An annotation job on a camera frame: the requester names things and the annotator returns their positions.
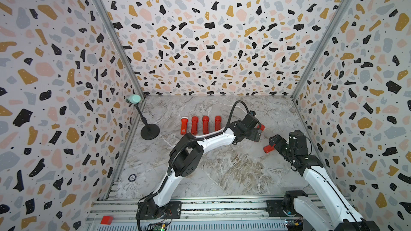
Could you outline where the red flashlight white rim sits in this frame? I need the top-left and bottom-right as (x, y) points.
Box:
(180, 117), (188, 135)

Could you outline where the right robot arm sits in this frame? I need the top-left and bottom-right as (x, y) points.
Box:
(264, 129), (380, 231)

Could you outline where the red block on rail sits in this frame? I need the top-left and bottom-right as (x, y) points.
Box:
(100, 216), (113, 225)

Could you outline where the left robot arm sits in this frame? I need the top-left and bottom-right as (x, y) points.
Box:
(136, 111), (265, 220)

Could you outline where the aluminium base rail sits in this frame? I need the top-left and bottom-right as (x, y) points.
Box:
(85, 195), (367, 231)

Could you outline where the microphone stand green head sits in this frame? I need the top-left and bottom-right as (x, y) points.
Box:
(126, 94), (160, 140)

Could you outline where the round marker sticker left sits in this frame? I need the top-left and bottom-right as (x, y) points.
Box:
(128, 174), (137, 182)

